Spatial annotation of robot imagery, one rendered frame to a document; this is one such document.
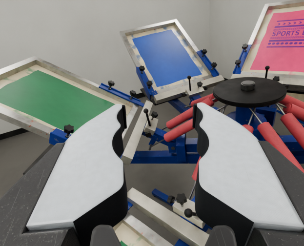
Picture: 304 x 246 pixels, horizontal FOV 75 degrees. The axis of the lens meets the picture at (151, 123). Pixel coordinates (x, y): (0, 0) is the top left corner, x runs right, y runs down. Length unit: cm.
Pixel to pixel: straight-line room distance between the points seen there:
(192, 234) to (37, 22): 376
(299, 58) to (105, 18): 310
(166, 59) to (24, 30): 276
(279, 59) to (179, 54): 77
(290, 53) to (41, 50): 354
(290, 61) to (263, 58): 19
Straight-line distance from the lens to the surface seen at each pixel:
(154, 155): 124
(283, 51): 188
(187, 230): 80
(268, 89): 104
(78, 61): 403
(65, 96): 131
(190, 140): 118
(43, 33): 400
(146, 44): 194
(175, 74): 170
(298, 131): 99
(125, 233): 93
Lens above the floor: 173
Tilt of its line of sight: 31 degrees down
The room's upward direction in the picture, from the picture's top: 11 degrees counter-clockwise
